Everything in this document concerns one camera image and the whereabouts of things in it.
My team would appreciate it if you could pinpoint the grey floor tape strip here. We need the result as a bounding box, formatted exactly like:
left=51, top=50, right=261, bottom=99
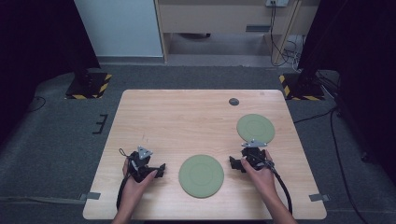
left=0, top=195, right=86, bottom=205

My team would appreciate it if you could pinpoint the green round plate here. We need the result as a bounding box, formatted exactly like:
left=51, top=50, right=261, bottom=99
left=235, top=113, right=276, bottom=145
left=178, top=154, right=225, bottom=199

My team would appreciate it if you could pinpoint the bundle of black cables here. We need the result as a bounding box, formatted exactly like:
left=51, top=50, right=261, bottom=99
left=269, top=1, right=304, bottom=73

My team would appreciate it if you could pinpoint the black striped stand base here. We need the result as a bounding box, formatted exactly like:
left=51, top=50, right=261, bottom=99
left=64, top=72, right=113, bottom=101
left=278, top=73, right=326, bottom=102

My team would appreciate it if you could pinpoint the person's left hand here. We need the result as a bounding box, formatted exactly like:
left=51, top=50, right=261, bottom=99
left=121, top=158, right=159, bottom=202

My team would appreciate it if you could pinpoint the dark curtain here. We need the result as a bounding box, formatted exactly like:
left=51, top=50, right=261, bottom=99
left=0, top=0, right=101, bottom=146
left=297, top=0, right=396, bottom=185

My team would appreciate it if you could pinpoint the grey tape piece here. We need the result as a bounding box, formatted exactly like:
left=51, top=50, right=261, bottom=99
left=308, top=193, right=331, bottom=203
left=79, top=191, right=102, bottom=202

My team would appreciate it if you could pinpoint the person's right hand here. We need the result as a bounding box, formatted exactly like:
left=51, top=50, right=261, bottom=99
left=241, top=149, right=278, bottom=203

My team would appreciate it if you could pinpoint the short black floor cable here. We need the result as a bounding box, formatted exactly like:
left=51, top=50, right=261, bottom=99
left=27, top=95, right=48, bottom=114

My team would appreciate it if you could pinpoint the grey power strip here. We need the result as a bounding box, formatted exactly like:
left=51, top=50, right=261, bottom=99
left=264, top=0, right=290, bottom=8

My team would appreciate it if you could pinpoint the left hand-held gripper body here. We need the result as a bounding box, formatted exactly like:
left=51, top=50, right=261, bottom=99
left=127, top=145, right=160, bottom=184

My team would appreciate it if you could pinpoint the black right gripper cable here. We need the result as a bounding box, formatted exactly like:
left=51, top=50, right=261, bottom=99
left=264, top=160, right=294, bottom=217

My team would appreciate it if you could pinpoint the white partition panel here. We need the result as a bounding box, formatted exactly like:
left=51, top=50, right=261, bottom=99
left=73, top=0, right=164, bottom=58

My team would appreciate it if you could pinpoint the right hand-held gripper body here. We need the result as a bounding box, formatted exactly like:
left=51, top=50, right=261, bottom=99
left=241, top=138, right=275, bottom=171

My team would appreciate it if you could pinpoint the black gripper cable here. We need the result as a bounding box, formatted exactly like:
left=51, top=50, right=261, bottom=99
left=264, top=160, right=294, bottom=217
left=116, top=147, right=134, bottom=211

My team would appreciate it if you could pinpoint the long black floor cable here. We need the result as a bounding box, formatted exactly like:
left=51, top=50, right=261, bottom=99
left=293, top=69, right=370, bottom=224

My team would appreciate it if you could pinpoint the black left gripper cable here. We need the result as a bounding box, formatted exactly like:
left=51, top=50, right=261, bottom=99
left=116, top=147, right=134, bottom=211

